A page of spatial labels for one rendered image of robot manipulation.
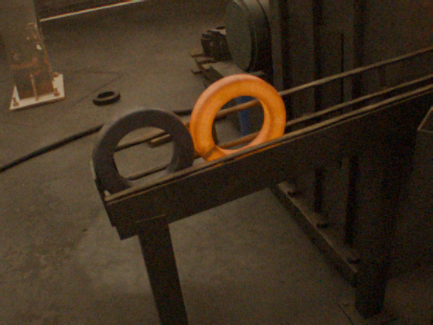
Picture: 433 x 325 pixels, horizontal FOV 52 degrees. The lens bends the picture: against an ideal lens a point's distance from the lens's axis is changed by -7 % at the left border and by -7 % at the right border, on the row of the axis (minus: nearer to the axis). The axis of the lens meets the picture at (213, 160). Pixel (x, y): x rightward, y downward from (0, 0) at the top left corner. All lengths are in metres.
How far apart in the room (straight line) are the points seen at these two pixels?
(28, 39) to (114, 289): 2.15
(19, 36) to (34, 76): 0.30
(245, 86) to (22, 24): 2.59
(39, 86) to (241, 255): 2.22
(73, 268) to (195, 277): 0.44
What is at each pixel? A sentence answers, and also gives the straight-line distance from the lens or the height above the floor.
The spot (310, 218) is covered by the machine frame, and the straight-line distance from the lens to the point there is 1.64.
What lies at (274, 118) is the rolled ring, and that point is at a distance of 0.90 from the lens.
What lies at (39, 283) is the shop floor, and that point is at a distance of 1.69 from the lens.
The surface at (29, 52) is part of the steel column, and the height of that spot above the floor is 0.35.
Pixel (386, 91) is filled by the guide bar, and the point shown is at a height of 0.66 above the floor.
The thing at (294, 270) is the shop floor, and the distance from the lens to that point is 1.54.
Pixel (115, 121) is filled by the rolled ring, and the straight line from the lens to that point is 0.81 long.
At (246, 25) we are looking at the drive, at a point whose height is 0.57.
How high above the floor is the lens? 1.05
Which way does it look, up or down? 29 degrees down
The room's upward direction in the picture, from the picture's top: 7 degrees counter-clockwise
